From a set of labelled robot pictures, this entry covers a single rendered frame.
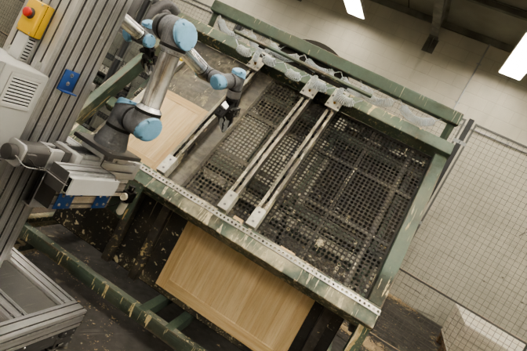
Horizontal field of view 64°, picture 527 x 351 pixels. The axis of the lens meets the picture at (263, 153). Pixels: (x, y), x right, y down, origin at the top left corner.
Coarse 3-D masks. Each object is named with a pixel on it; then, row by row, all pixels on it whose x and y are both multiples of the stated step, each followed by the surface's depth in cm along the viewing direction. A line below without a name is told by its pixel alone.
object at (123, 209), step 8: (128, 184) 247; (136, 184) 245; (128, 192) 240; (136, 192) 245; (112, 200) 249; (120, 200) 247; (128, 200) 239; (136, 200) 245; (112, 208) 248; (120, 208) 240; (128, 208) 246; (120, 216) 247; (128, 216) 246
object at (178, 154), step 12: (264, 48) 289; (252, 60) 300; (264, 60) 300; (252, 72) 303; (216, 108) 278; (204, 120) 271; (216, 120) 278; (192, 132) 265; (204, 132) 270; (180, 144) 259; (192, 144) 263; (168, 156) 254; (180, 156) 256; (156, 168) 249; (168, 168) 249
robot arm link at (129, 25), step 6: (126, 18) 219; (132, 18) 224; (126, 24) 221; (132, 24) 223; (138, 24) 227; (126, 30) 224; (132, 30) 225; (138, 30) 227; (144, 30) 232; (132, 36) 230; (138, 36) 229; (144, 36) 231; (150, 36) 231; (138, 42) 237; (144, 42) 231; (150, 42) 233
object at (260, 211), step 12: (336, 96) 273; (336, 108) 280; (324, 120) 283; (312, 132) 272; (312, 144) 267; (300, 156) 261; (288, 168) 256; (276, 180) 250; (288, 180) 253; (276, 192) 245; (264, 204) 244; (252, 216) 235; (264, 216) 241; (252, 228) 234
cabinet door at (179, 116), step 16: (176, 96) 287; (176, 112) 280; (192, 112) 281; (208, 112) 282; (176, 128) 273; (192, 128) 273; (128, 144) 263; (144, 144) 264; (160, 144) 265; (176, 144) 265; (144, 160) 257; (160, 160) 258
